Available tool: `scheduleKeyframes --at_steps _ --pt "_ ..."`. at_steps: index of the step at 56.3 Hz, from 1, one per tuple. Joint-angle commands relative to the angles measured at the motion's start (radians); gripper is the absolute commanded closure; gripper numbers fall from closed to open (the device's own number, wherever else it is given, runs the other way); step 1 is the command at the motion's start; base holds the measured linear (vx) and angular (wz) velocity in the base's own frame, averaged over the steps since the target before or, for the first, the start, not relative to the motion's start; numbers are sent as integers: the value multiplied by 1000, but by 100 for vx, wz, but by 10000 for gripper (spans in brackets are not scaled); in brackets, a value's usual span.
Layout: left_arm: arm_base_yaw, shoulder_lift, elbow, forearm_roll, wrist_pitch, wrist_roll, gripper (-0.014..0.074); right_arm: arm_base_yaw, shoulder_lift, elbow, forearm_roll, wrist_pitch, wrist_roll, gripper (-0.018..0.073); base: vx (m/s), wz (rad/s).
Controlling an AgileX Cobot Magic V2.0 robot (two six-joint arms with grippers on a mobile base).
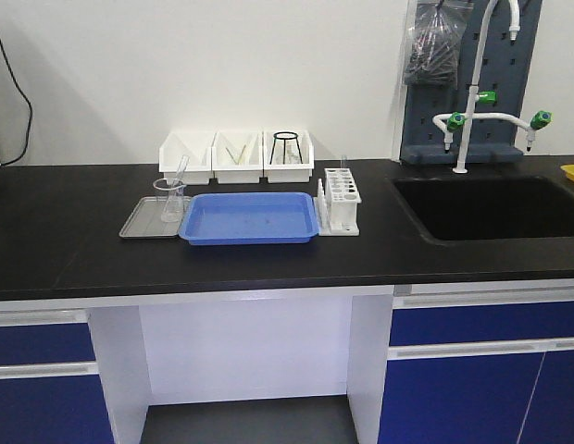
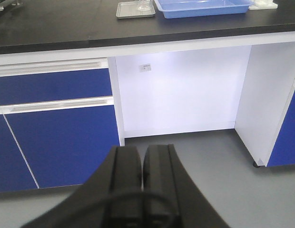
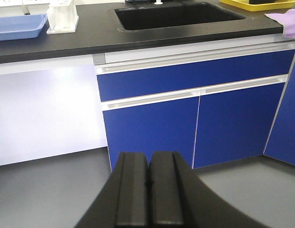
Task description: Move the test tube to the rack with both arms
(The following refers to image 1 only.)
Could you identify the black metal tripod stand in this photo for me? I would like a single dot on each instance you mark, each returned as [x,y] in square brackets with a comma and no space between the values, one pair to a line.
[283,135]

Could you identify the clear glass beaker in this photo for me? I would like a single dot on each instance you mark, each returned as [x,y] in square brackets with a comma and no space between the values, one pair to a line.
[162,185]

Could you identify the right white storage bin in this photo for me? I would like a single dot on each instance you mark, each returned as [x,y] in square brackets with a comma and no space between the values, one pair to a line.
[289,173]

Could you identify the left blue cabinet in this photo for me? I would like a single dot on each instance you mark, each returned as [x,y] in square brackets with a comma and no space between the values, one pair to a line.
[50,387]

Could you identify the right blue cabinet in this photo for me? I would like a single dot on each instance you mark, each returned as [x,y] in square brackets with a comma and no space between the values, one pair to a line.
[480,363]

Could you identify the blue grey pegboard drying rack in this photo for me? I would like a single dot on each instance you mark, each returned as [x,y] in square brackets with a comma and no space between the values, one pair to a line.
[504,71]

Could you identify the glassware in right bin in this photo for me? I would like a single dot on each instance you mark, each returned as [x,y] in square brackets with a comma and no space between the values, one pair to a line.
[286,152]

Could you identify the plastic bag of pegs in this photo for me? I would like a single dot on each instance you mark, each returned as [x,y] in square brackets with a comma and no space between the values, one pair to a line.
[436,39]

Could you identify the yellow green plastic droppers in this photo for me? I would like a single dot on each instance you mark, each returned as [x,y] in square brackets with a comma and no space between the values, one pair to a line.
[236,156]

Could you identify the white test tube rack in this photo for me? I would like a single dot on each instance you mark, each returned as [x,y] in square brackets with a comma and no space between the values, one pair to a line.
[336,203]

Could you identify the white lab faucet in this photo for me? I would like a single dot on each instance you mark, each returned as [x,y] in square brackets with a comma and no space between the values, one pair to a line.
[449,123]

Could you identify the black lab sink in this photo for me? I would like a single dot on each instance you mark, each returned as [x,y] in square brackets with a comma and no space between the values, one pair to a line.
[490,209]

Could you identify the blue plastic tray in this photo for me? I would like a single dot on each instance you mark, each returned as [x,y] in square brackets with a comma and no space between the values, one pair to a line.
[249,218]

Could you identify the clear glass test tube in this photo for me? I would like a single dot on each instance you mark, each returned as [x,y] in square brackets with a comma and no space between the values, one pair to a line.
[173,208]

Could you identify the middle white storage bin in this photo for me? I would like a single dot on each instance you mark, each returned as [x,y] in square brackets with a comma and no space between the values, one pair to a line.
[225,172]

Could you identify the blue cabinet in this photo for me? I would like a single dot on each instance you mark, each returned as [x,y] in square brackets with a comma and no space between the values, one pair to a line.
[50,387]
[480,363]

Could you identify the grey metal tray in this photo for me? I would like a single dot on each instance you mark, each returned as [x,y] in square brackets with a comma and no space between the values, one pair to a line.
[145,221]

